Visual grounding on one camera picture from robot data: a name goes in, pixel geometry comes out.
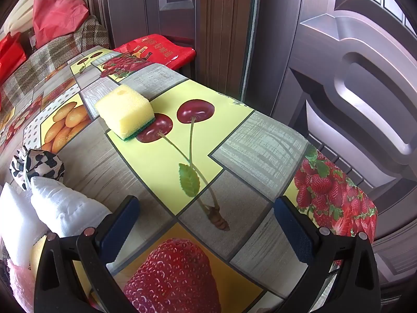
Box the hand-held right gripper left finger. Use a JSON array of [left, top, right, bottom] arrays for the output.
[[34, 196, 140, 313]]

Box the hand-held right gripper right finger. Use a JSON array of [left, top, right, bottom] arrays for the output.
[[274, 196, 382, 313]]

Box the white padded cloth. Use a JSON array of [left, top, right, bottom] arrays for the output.
[[30, 176, 113, 238]]

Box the cow print scrunchie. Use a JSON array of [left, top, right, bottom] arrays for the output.
[[9, 147, 66, 191]]

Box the white foam block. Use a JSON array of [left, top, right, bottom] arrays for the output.
[[0, 183, 46, 268]]

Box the yellow sponge with green scourer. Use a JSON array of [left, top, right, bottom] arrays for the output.
[[94, 84, 155, 141]]

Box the fruit print tablecloth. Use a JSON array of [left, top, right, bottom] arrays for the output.
[[0, 48, 380, 313]]

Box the brown metal door leaf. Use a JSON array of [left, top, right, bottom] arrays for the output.
[[241, 0, 417, 287], [88, 0, 261, 98]]

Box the red printed plastic bag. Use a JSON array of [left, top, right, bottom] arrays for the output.
[[113, 34, 196, 70]]

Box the plaid blanket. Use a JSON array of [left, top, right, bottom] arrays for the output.
[[0, 16, 111, 111]]

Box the glossy red tote bag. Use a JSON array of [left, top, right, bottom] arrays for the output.
[[0, 32, 27, 82]]

